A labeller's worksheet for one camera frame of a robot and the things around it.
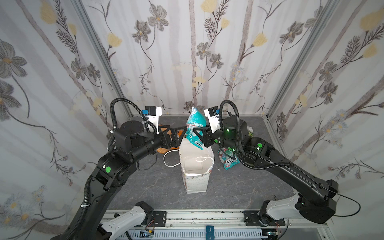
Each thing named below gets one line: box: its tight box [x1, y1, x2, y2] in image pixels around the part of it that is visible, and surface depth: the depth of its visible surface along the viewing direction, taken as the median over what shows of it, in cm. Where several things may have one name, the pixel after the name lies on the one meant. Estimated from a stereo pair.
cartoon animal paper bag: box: [179, 137, 215, 194], surface depth 70 cm
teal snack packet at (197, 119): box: [186, 106, 207, 150], surface depth 59 cm
